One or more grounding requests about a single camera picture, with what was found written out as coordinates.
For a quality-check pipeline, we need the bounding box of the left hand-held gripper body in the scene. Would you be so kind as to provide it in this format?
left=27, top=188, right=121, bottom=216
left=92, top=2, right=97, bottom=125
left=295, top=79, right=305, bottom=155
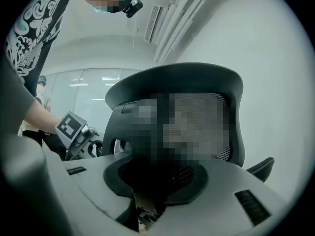
left=55, top=110, right=99, bottom=160

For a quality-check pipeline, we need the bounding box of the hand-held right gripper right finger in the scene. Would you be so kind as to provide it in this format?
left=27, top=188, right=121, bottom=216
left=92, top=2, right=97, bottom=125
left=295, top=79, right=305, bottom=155
left=147, top=156, right=288, bottom=236

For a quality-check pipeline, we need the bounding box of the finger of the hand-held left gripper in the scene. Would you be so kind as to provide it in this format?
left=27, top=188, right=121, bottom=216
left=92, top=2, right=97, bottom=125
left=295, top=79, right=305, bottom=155
left=83, top=138, right=104, bottom=158

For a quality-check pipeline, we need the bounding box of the white pipe bundle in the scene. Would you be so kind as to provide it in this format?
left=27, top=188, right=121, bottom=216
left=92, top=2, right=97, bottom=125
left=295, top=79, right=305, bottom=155
left=152, top=0, right=221, bottom=64

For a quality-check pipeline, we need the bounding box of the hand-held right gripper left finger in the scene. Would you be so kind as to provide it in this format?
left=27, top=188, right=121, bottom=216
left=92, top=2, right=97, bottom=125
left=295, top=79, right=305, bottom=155
left=61, top=153, right=140, bottom=233

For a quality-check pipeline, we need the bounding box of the black head-mounted camera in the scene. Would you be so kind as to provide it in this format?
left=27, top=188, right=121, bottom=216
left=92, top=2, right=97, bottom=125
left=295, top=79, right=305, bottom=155
left=125, top=0, right=144, bottom=19

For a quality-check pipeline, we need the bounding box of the black mesh office chair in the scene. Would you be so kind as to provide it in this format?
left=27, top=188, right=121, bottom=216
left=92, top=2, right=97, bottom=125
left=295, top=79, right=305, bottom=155
left=102, top=62, right=275, bottom=204

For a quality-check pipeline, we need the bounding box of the person's left forearm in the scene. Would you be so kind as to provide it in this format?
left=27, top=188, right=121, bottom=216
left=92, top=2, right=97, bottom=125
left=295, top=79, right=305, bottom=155
left=22, top=99, right=62, bottom=135

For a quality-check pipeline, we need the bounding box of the black printed T-shirt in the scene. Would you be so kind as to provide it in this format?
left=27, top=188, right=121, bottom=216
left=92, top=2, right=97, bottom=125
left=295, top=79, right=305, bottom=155
left=4, top=0, right=77, bottom=97

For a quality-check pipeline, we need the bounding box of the frosted glass partition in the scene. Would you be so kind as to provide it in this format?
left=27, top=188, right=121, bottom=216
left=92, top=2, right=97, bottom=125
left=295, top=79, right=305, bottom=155
left=43, top=67, right=141, bottom=135

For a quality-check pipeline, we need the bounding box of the white air vent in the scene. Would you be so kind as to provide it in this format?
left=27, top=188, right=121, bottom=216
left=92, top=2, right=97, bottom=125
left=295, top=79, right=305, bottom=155
left=144, top=4, right=162, bottom=44

